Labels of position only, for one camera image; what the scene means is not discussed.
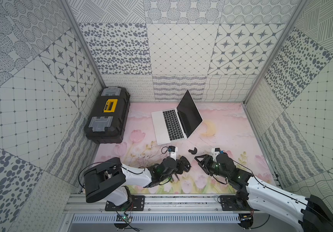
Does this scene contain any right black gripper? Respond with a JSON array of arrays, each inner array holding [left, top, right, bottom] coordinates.
[[194, 154, 229, 180]]

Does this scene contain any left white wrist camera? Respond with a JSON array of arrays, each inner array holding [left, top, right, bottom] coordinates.
[[167, 146, 178, 160]]

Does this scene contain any black toolbox with yellow latch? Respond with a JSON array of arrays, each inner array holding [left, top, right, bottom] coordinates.
[[84, 87, 131, 144]]

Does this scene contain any pink floral table mat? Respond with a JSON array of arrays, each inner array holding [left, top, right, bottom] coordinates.
[[82, 102, 280, 195]]

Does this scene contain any aluminium mounting rail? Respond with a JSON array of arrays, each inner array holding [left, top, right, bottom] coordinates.
[[64, 194, 250, 214]]

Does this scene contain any silver laptop with black keyboard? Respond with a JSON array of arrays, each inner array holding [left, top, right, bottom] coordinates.
[[152, 90, 203, 145]]

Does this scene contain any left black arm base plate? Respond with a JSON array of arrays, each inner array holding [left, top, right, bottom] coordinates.
[[105, 195, 145, 212]]

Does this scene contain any black mouse battery cover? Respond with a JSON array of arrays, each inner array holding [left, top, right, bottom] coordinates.
[[188, 148, 197, 155]]

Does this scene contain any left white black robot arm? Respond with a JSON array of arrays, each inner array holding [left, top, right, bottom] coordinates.
[[83, 156, 191, 206]]

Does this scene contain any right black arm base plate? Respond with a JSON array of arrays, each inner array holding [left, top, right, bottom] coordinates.
[[217, 195, 253, 212]]

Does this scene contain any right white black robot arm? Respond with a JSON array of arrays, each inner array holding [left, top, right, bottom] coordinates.
[[194, 151, 333, 232]]

